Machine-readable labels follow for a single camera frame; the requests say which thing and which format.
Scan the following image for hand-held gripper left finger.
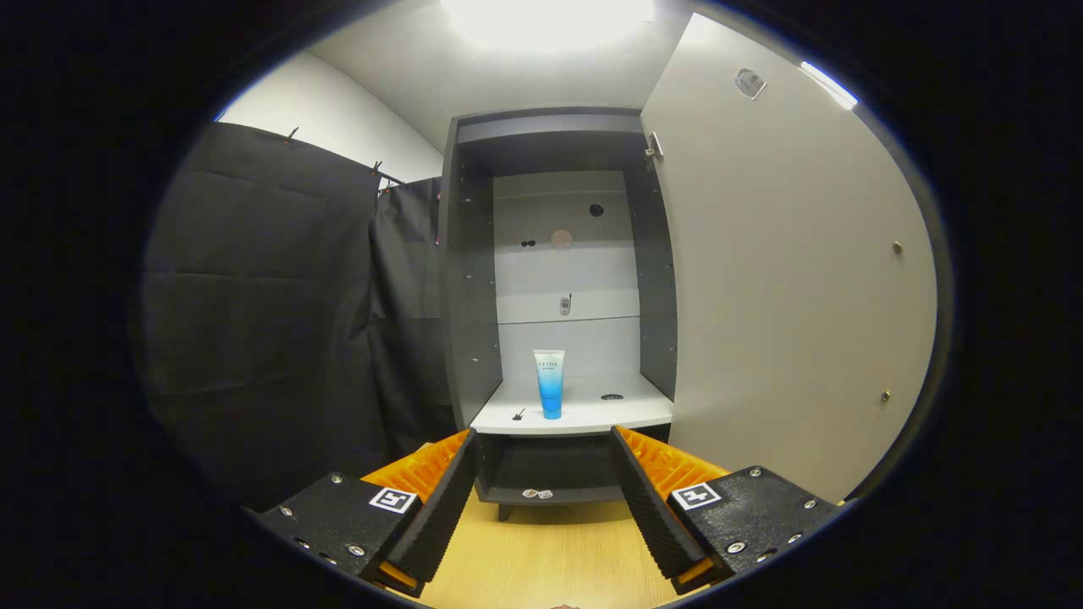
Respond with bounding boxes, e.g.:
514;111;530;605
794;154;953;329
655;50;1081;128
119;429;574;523
254;427;483;597

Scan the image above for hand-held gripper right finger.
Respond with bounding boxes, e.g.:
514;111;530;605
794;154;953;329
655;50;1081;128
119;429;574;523
611;425;847;595

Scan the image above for blue white cosmetic tube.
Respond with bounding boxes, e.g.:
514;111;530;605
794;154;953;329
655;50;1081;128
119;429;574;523
533;350;566;420

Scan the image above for beige cabinet door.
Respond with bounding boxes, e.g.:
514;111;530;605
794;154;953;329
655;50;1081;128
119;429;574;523
639;13;938;504

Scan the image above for white cabinet shelf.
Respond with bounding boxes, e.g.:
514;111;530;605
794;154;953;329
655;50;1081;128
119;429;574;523
470;372;675;437

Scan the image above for dark grey cabinet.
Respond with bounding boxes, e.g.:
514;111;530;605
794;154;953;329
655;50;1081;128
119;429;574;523
436;106;679;523

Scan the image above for black backdrop cloth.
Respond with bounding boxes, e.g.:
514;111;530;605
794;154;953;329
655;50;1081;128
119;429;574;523
140;121;458;508

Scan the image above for large bright ceiling light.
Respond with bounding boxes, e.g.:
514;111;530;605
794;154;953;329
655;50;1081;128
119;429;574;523
440;0;657;52

